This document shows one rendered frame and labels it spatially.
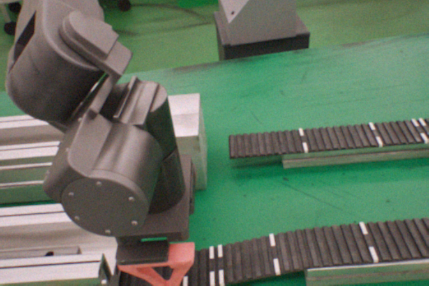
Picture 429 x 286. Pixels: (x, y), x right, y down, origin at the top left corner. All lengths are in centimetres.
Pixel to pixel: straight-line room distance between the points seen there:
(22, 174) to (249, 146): 31
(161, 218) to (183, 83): 49
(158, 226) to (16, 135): 36
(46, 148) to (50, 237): 14
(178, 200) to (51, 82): 15
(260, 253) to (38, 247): 25
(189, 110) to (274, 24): 43
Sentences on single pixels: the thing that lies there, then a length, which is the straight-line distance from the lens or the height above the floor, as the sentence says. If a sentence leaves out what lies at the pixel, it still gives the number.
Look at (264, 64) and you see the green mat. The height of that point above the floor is 78.
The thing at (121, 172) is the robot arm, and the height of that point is 102.
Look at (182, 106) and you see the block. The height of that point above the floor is 87.
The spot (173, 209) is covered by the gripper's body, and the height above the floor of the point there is 92.
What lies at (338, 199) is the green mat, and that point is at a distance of 60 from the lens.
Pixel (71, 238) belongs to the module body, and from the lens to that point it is 53.
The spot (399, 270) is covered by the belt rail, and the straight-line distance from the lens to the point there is 51.
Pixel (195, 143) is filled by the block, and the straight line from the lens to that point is 56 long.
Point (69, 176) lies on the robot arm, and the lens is 29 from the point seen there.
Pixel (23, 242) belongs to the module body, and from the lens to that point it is 55.
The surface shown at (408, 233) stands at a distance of 53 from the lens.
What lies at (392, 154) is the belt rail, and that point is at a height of 79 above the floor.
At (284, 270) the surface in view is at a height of 81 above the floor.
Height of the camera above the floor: 120
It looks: 36 degrees down
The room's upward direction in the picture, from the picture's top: 7 degrees counter-clockwise
